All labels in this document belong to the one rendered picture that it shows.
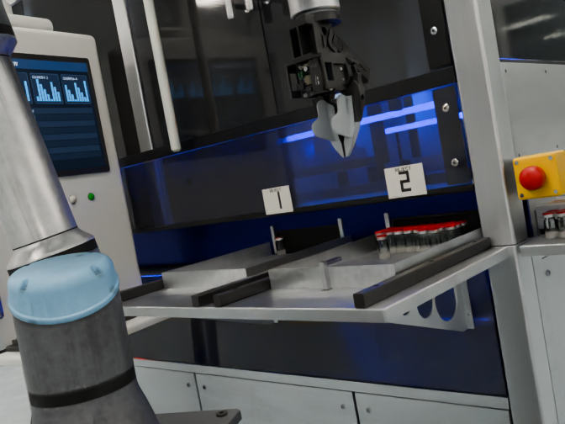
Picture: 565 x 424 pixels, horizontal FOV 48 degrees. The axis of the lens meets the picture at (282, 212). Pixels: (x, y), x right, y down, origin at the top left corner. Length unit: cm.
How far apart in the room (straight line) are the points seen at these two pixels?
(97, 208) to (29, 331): 105
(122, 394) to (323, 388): 84
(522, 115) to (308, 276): 51
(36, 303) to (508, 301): 81
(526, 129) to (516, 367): 44
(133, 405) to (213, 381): 105
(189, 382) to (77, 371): 117
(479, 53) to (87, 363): 81
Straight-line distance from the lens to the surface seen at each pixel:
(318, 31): 95
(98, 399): 72
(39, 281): 71
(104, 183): 177
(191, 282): 131
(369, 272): 97
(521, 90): 129
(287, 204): 143
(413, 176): 123
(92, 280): 70
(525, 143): 127
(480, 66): 116
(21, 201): 85
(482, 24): 118
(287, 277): 108
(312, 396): 154
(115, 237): 177
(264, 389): 164
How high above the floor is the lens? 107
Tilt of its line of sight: 3 degrees down
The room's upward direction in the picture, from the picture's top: 10 degrees counter-clockwise
